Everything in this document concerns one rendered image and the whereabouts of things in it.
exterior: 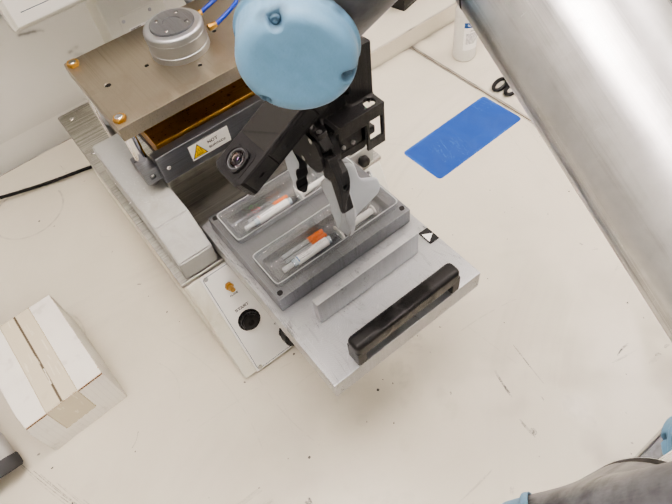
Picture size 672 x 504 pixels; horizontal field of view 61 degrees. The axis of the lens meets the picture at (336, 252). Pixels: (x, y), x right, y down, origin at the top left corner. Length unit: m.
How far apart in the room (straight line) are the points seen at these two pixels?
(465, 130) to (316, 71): 0.84
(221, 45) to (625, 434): 0.75
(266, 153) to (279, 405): 0.45
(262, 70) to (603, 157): 0.19
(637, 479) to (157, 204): 0.62
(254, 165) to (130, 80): 0.32
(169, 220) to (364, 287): 0.27
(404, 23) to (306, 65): 1.04
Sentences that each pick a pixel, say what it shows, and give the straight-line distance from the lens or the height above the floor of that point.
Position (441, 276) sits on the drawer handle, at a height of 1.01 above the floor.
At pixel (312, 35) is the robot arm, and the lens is 0.34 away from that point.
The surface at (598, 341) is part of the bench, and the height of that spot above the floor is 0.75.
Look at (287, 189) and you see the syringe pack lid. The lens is 0.74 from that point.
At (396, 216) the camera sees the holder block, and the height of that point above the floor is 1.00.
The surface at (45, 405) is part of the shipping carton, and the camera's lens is 0.89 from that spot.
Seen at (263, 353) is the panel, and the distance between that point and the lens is 0.87.
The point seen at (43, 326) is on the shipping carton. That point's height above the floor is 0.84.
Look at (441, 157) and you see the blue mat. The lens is 1.12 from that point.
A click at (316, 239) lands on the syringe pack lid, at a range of 0.68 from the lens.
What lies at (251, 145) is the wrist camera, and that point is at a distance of 0.53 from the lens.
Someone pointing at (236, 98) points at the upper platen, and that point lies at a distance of 0.80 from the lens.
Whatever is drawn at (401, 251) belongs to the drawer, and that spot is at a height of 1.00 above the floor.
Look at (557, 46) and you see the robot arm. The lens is 0.28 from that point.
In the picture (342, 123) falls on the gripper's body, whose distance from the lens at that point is 0.55.
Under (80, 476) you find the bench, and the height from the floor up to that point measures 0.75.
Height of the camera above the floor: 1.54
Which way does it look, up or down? 54 degrees down
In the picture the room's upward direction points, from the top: 10 degrees counter-clockwise
